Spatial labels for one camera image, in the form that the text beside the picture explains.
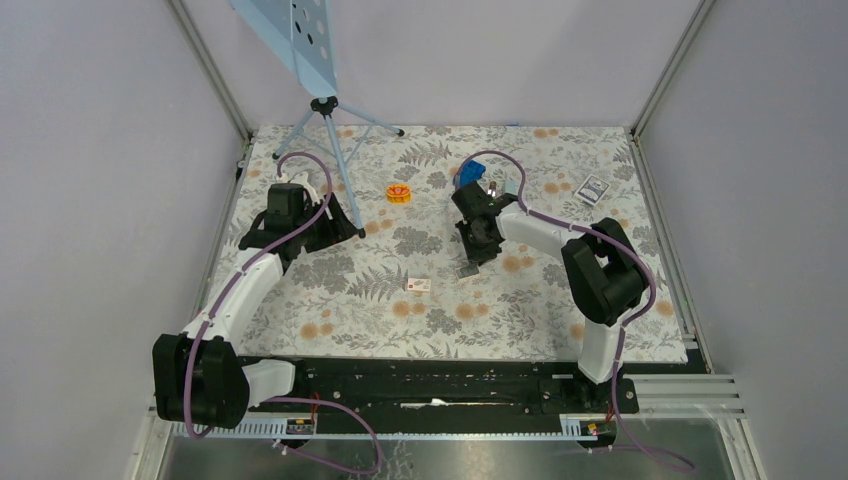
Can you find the blue toy car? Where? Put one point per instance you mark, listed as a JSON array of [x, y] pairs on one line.
[[472, 171]]

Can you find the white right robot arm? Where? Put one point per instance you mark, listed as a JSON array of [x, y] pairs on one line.
[[605, 276]]

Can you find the floral tablecloth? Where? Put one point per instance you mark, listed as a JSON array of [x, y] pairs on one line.
[[351, 299]]

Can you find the blue music stand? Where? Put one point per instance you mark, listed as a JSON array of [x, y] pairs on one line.
[[299, 33]]

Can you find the orange tape roll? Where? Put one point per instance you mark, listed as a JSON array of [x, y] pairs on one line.
[[398, 194]]

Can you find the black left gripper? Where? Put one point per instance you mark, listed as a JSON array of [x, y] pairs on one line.
[[335, 229]]

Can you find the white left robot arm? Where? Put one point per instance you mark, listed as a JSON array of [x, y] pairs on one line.
[[199, 375]]

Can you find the cardboard staple box sleeve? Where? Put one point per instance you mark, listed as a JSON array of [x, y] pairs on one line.
[[418, 285]]

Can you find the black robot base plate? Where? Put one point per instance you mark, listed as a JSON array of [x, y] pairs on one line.
[[421, 396]]

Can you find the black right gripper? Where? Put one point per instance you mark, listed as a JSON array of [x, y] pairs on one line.
[[480, 257]]

